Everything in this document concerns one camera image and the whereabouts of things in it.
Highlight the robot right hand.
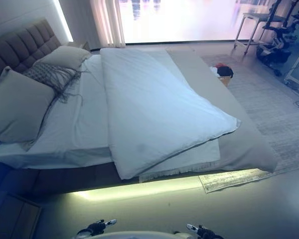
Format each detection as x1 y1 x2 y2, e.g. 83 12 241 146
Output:
185 223 223 239

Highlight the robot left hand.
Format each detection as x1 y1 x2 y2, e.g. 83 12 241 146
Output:
85 219 118 234

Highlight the beige bed runner blanket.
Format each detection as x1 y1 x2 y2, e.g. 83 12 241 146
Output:
139 46 278 184

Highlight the robot white torso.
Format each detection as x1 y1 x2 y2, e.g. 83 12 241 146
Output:
99 231 190 239

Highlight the wooden nightstand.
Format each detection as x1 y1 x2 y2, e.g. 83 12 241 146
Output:
0 193 42 239

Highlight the white duvet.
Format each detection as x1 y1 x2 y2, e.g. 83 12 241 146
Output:
99 47 242 180

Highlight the light grey patterned rug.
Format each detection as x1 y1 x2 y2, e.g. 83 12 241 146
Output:
198 49 299 194

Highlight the large beige pillow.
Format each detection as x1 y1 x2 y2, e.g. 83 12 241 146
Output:
0 66 56 143

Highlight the cardboard box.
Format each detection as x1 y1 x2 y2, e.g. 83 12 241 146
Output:
217 75 233 87

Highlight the grey fringed decorative pillow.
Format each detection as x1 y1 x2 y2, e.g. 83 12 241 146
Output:
21 62 90 105

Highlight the brown tufted headboard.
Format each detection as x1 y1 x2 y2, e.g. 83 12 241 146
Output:
0 18 62 96

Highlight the sheer white curtain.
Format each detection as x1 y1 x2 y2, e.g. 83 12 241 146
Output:
89 0 126 47

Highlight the black wheeled robot equipment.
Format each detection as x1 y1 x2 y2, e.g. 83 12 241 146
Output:
255 0 299 77

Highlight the dark bed frame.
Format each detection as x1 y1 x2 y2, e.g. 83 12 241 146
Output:
0 139 200 200

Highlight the white frame cart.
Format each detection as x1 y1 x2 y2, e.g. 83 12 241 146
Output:
283 37 299 93

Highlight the white metal frame table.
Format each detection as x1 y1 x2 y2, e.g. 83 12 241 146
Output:
233 11 272 55

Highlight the white wall light strip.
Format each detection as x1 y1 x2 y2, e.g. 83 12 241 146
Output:
49 0 74 43

